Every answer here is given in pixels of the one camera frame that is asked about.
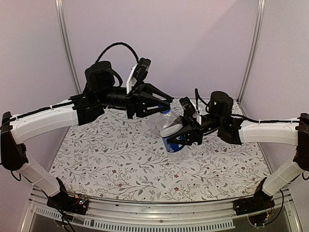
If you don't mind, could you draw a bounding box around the right camera cable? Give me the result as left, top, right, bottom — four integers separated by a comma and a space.
194, 88, 211, 114

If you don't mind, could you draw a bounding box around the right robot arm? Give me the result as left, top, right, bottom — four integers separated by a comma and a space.
168, 91, 309, 211

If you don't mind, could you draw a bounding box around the aluminium corner post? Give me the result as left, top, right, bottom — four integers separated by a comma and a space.
237, 0, 266, 105
55, 0, 82, 94

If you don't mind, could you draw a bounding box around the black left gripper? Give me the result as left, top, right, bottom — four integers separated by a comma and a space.
97, 81, 173, 118

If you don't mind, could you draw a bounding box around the blue bottle cap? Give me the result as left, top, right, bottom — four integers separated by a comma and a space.
160, 108, 171, 114

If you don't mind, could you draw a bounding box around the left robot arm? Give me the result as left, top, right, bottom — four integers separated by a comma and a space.
0, 58, 173, 210

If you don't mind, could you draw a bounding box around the right aluminium corner post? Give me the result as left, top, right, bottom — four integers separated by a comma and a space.
237, 0, 266, 105

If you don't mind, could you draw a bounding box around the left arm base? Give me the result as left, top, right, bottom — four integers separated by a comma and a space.
47, 192, 89, 215

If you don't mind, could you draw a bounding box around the floral tablecloth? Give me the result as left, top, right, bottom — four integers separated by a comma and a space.
50, 109, 270, 202

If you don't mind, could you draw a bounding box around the aluminium front rail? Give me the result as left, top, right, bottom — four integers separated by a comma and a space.
20, 188, 302, 232

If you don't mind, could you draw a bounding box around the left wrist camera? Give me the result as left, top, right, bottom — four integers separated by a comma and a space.
126, 58, 151, 94

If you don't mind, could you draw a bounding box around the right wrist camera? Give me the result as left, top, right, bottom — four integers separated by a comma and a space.
179, 97, 202, 125

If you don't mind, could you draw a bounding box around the small clear bottle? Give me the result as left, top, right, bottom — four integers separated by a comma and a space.
149, 113, 161, 139

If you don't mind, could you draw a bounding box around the clear bottle with blue label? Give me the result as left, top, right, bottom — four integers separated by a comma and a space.
159, 108, 189, 162

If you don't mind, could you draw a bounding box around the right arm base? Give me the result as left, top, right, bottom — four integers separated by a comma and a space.
233, 192, 275, 216

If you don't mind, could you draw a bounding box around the left aluminium corner post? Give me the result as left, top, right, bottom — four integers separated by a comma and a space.
55, 0, 82, 94

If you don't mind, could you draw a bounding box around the left camera cable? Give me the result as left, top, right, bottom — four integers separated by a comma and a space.
96, 43, 140, 65

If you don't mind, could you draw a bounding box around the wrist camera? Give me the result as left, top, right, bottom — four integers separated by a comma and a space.
179, 97, 202, 125
126, 58, 151, 94

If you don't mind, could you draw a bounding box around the camera cable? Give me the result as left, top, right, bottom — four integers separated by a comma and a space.
96, 43, 140, 65
194, 88, 211, 114

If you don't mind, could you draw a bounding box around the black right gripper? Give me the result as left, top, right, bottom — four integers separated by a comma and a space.
163, 112, 224, 145

